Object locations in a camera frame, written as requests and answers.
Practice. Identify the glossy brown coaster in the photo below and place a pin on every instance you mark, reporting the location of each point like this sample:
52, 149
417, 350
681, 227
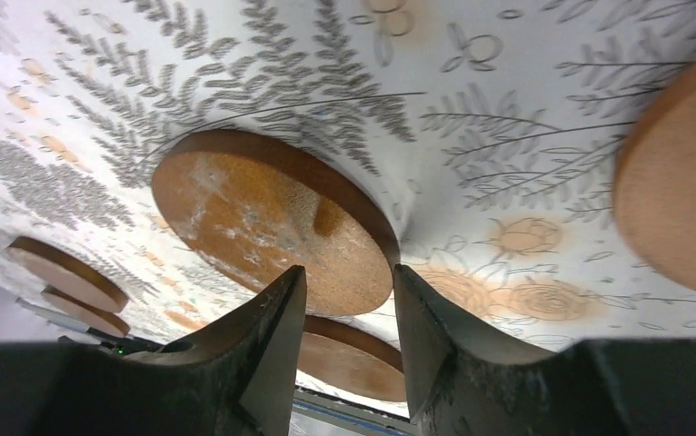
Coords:
67, 274

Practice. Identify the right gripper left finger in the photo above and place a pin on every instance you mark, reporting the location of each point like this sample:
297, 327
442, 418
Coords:
234, 376

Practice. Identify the floral patterned table mat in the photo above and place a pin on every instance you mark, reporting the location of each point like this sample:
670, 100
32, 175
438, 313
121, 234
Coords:
486, 131

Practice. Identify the dark scuffed brown coaster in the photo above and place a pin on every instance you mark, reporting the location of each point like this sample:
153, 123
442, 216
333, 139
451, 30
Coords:
252, 206

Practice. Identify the light cork coaster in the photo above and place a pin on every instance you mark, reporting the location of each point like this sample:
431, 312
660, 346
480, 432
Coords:
654, 190

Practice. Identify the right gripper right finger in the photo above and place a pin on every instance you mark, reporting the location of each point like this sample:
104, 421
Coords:
462, 375

